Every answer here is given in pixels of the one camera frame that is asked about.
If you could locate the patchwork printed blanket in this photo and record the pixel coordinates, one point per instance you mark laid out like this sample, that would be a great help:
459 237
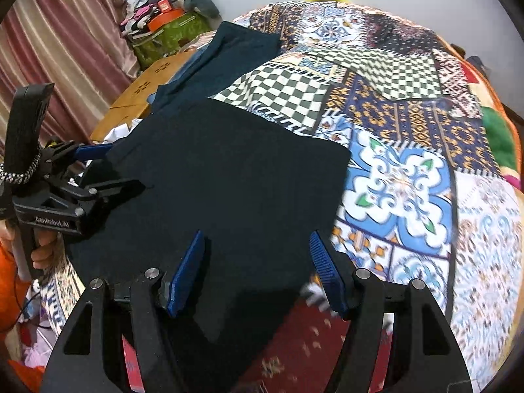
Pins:
409 172

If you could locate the small red box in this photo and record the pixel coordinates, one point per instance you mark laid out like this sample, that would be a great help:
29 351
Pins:
164 5

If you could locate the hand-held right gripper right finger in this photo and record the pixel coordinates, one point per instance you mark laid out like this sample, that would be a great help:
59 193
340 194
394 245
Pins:
327 270

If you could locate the green storage bag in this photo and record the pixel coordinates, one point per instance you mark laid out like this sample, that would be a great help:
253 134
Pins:
172 39

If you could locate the pile of mixed clothes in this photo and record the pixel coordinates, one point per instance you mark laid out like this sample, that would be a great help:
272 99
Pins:
137 14

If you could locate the dark teal pants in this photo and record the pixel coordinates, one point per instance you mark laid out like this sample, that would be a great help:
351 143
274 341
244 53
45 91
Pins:
233 53

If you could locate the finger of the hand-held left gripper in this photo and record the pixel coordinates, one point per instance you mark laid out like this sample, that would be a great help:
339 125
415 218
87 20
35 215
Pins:
114 188
96 152

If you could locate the striped red curtain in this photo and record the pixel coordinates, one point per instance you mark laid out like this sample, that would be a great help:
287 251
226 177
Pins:
53 41

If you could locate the orange box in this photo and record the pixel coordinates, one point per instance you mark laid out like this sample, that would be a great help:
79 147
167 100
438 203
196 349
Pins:
163 20

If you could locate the person's orange clothing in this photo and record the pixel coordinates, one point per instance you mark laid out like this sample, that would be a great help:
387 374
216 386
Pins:
8 278

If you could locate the blue denim jeans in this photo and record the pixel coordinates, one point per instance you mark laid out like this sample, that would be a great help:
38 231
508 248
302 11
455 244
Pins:
190 65

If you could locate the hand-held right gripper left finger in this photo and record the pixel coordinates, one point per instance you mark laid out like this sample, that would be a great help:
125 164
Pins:
186 270

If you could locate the black pants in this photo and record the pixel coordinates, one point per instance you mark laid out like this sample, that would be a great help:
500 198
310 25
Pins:
225 192

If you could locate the orange green fleece blanket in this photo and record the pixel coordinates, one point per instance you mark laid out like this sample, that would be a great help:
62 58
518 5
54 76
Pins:
497 131

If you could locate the person's left hand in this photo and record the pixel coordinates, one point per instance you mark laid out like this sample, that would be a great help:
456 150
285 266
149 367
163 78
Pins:
43 249

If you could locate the wooden folding lap table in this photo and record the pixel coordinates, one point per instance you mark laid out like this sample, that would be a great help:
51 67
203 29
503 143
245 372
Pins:
135 98

